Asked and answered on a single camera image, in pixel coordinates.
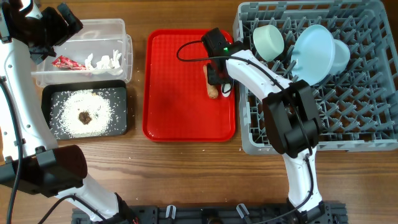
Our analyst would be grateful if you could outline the dark food scrap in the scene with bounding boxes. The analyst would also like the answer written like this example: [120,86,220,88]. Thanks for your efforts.
[78,111,92,125]

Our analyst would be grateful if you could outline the red snack wrapper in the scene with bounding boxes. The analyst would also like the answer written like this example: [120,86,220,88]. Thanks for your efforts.
[52,55,86,70]

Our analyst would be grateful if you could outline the light blue bowl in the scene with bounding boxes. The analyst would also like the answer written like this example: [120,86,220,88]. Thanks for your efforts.
[329,39,350,75]

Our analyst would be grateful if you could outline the black tray bin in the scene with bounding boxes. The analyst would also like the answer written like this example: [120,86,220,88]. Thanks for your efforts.
[40,79,128,140]

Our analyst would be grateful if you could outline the green bowl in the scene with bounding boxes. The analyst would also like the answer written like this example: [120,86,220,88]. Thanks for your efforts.
[253,25,284,62]

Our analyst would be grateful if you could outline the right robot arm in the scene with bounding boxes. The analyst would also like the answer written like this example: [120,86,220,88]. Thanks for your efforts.
[201,28,323,223]

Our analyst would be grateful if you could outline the red plastic tray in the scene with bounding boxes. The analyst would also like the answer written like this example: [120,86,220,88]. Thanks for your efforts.
[142,29,236,142]

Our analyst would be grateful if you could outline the white rice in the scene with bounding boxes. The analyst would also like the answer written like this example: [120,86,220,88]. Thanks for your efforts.
[49,88,127,139]

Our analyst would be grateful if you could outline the white tissue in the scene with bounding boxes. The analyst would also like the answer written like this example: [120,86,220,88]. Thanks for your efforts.
[85,50,123,76]

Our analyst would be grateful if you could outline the clear plastic bin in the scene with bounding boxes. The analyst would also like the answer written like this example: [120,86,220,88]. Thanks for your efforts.
[32,19,133,87]

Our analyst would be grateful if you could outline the light blue plate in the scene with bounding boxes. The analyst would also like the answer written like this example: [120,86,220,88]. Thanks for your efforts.
[291,25,335,86]

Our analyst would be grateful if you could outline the grey dishwasher rack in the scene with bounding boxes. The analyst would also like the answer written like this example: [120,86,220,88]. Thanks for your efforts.
[233,1,397,152]

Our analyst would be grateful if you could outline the white plastic spoon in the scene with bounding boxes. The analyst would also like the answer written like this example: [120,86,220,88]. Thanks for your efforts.
[221,83,233,98]

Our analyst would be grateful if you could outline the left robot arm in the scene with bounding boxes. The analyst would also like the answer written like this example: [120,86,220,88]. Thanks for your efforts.
[1,1,139,223]

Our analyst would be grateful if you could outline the brown carrot piece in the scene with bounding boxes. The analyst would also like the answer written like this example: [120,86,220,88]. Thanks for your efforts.
[203,65,218,100]

